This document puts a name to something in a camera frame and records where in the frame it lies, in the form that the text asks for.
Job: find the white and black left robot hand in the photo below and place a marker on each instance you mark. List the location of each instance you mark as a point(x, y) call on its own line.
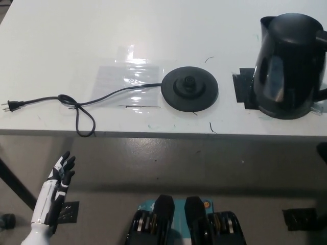
point(57, 194)

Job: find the black electric kettle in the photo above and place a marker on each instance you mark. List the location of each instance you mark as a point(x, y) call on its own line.
point(286, 63)

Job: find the black robot legs and feet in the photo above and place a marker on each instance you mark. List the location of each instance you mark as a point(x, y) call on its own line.
point(163, 219)

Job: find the black round kettle base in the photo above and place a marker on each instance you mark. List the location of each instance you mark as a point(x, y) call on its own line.
point(204, 99)

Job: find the black tape patch on desk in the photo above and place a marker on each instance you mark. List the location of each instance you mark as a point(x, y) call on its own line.
point(242, 86)

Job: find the black caster wheel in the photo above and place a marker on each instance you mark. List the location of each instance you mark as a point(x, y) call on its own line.
point(7, 220)

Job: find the clear plastic sheet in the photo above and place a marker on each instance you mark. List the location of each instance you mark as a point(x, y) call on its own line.
point(110, 81)

